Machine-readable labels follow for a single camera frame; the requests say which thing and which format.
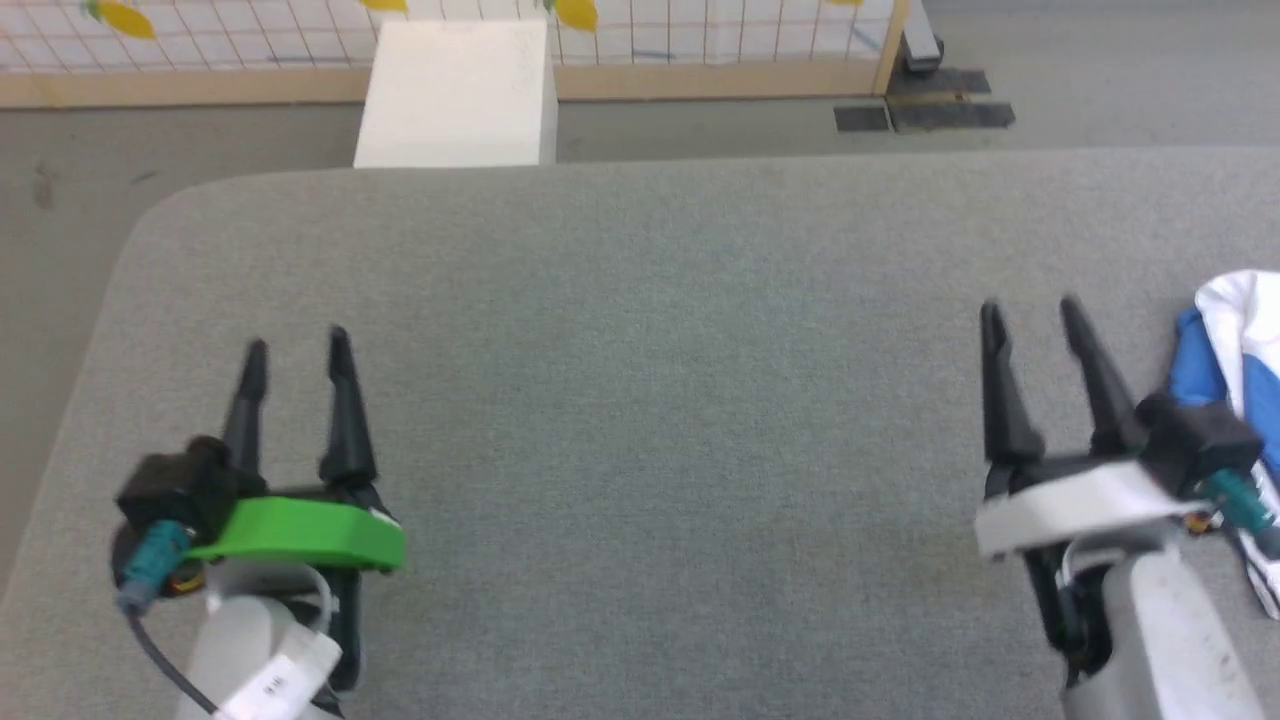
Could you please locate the large dark floor plate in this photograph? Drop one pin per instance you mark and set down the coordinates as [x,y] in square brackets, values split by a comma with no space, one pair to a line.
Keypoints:
[950,100]

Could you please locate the grey metal panel foot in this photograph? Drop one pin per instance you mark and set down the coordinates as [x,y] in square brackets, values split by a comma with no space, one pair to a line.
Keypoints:
[922,50]

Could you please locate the small dark floor plate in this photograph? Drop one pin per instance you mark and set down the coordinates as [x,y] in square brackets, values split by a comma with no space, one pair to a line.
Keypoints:
[862,119]

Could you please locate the lemon print grid panel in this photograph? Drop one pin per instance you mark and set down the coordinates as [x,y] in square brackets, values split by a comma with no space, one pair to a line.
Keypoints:
[250,50]

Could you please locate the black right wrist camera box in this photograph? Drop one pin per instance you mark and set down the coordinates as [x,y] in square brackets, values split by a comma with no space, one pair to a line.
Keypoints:
[1195,435]

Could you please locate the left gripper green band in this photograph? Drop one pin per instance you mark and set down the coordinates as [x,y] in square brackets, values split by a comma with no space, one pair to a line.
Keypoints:
[300,535]

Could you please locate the white shirt with blue sleeves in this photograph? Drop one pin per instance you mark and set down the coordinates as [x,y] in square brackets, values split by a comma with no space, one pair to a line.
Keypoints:
[1245,350]

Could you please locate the white box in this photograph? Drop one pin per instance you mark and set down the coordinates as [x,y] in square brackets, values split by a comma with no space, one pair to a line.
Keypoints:
[455,95]

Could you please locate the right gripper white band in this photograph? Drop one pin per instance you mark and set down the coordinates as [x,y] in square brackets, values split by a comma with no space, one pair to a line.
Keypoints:
[1085,505]

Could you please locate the white label tag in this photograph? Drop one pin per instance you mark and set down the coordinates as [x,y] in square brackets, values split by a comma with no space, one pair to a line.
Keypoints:
[285,675]

